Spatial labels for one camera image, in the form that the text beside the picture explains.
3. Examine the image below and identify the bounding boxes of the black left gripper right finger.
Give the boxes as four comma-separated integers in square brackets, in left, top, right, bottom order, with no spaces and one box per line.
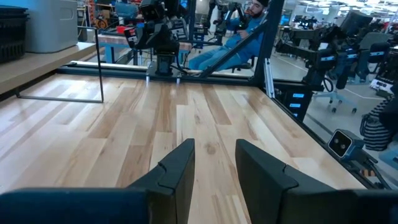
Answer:
[234,138,354,224]

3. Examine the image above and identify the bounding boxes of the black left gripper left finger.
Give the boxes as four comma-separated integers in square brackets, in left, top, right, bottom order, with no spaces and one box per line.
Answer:
[129,138,196,224]

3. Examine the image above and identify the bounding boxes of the white plastic basket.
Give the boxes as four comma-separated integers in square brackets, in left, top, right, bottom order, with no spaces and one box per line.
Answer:
[24,0,79,54]

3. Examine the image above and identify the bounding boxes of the person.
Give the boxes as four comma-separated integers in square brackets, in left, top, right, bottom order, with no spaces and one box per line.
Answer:
[187,0,271,72]

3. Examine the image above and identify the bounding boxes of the black controller box blue displays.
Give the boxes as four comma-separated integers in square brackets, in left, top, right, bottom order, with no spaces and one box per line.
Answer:
[279,86,314,123]

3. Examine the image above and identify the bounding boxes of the striped bag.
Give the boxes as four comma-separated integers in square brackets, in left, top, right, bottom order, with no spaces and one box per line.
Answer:
[359,98,395,152]

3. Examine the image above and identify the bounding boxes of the grey depth camera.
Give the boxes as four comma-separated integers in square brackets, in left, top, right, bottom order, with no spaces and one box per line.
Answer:
[327,128,366,163]

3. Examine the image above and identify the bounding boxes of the black aluminium rig frame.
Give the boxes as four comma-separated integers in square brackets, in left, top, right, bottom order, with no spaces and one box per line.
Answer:
[55,0,393,191]

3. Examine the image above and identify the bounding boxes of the wooden shelf black metal frame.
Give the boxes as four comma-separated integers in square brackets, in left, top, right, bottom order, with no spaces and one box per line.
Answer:
[0,26,105,104]

